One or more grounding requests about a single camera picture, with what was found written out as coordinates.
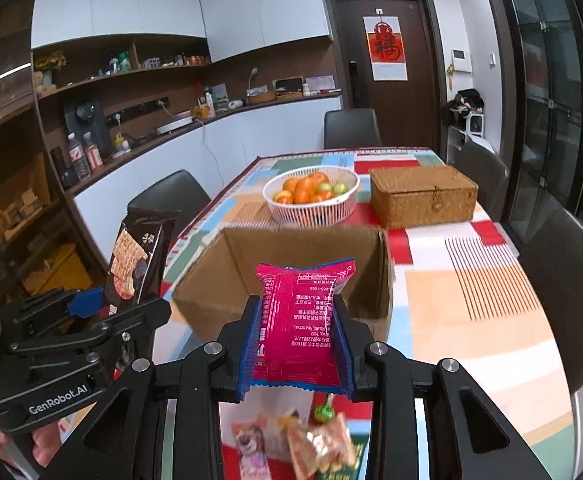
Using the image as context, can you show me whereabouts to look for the white intercom panel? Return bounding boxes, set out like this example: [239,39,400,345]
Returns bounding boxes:
[451,49,473,74]

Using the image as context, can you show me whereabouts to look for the left hand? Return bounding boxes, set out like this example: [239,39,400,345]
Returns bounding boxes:
[0,421,65,470]

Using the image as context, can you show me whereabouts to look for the green snack packet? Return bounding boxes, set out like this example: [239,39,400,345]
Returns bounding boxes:
[321,441,371,476]

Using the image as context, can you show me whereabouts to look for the open cardboard box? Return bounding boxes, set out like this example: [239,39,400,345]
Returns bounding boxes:
[170,224,396,344]

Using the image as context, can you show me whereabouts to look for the pink cartoon snack packet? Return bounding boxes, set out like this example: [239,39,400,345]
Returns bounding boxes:
[232,422,272,480]

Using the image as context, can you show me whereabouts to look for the colourful patchwork tablecloth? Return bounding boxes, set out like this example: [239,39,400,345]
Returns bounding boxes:
[162,148,576,479]

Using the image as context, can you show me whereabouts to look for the dark chair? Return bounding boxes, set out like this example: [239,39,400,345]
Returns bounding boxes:
[128,169,211,234]
[454,141,509,222]
[519,209,583,392]

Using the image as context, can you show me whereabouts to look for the red label bottle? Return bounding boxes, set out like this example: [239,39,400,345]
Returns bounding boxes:
[83,131,102,172]

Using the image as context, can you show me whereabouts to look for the dark chair far end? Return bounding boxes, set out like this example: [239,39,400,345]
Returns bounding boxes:
[324,108,383,150]

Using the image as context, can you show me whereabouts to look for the dark chair right near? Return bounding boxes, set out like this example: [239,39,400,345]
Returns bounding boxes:
[519,209,583,392]

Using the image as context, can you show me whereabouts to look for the black water dispenser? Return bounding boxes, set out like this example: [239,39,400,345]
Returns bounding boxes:
[64,100,113,160]

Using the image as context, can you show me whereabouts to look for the white upper cabinets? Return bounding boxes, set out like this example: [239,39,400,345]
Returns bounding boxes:
[31,0,331,62]

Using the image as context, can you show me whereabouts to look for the red fu poster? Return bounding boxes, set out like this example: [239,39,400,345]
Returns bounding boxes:
[363,14,409,81]

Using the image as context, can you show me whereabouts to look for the white fruit basket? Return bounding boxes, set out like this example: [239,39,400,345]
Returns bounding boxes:
[262,166,361,228]

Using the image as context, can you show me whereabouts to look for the magenta snack packet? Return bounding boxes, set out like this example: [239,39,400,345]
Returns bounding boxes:
[251,258,355,394]

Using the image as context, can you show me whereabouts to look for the white small shelf unit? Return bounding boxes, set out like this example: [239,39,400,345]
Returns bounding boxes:
[448,108,492,151]

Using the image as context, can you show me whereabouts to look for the dark cracker snack packet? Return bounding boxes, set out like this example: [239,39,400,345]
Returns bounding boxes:
[100,208,177,316]

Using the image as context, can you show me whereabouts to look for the dark chair right far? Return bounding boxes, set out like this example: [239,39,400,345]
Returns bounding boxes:
[454,141,509,222]

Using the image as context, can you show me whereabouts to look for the green lollipop on table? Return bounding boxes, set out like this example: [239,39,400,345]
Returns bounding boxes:
[313,393,336,424]

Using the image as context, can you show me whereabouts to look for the woven wicker lidded box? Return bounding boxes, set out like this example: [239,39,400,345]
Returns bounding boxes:
[369,166,479,230]

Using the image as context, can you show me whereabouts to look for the clear plastic bottle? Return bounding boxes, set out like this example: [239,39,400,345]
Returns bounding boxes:
[68,132,90,181]

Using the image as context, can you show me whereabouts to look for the dark brown door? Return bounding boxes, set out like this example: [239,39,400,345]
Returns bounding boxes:
[326,0,447,154]

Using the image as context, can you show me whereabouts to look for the glass sliding door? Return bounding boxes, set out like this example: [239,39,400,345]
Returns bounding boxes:
[506,0,583,243]

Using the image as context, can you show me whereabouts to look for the dark chair left side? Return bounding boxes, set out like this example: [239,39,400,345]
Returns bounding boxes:
[128,169,211,234]

